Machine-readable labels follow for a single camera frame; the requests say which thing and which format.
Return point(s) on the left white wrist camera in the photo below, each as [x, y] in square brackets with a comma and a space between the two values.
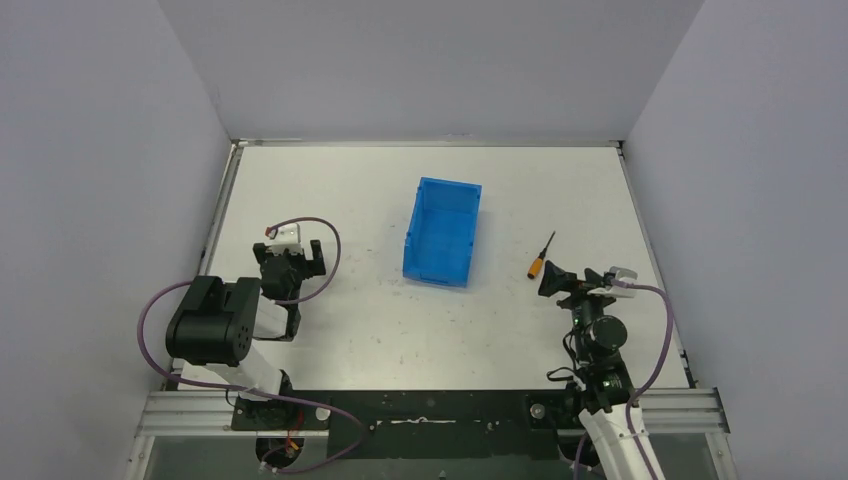
[284, 238]

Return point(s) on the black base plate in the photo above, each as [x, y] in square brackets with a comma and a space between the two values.
[424, 424]

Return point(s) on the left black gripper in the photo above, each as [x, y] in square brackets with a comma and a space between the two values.
[289, 257]

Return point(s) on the orange handled screwdriver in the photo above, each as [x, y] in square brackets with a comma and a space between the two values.
[537, 264]

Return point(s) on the aluminium front rail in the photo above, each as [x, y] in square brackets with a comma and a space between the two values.
[199, 413]

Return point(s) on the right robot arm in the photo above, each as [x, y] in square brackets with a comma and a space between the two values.
[605, 400]

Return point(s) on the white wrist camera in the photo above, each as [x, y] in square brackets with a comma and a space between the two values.
[284, 238]
[616, 283]

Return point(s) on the blue plastic bin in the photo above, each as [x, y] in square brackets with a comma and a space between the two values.
[439, 242]

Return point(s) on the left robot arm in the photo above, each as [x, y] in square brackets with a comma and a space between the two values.
[217, 322]

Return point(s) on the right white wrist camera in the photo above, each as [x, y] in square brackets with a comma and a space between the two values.
[616, 283]

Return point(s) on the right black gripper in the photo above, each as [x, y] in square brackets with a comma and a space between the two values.
[557, 280]

